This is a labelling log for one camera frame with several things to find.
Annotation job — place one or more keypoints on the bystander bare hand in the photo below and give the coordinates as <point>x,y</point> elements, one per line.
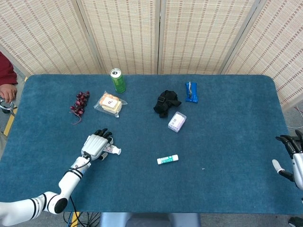
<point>7,92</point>

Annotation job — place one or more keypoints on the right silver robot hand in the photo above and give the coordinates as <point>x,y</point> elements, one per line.
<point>298,165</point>

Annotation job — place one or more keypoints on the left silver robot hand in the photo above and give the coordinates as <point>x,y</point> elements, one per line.
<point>94,146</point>

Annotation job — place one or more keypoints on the white toothpaste tube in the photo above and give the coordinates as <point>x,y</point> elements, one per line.
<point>116,150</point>

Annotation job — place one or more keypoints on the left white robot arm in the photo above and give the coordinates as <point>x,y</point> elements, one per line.
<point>68,180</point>

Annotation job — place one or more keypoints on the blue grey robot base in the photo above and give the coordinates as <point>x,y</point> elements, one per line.
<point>113,220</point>

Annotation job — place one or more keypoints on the bystander red sleeve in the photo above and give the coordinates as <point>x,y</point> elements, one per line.
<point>6,71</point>

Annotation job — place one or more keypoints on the bread in clear bag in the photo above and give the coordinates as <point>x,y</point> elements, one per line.
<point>110,103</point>

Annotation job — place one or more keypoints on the purple grape bunch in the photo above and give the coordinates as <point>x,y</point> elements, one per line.
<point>80,102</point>

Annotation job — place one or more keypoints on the blue felt table mat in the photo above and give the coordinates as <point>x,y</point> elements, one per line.
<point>142,189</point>

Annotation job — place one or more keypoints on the green drink can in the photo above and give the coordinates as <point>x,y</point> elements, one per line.
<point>118,82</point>

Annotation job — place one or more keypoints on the woven bamboo screen panel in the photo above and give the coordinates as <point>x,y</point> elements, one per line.
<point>203,35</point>
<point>123,35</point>
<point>47,35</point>
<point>279,47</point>

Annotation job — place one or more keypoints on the white green glue stick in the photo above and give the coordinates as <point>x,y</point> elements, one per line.
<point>168,159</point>

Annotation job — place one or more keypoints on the clear box purple label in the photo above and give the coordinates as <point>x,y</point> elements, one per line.
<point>177,122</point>

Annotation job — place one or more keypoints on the blue snack packet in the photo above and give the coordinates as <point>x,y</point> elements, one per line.
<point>191,92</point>

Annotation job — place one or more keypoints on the chrome metal tube frame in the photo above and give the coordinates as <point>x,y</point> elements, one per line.
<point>5,107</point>

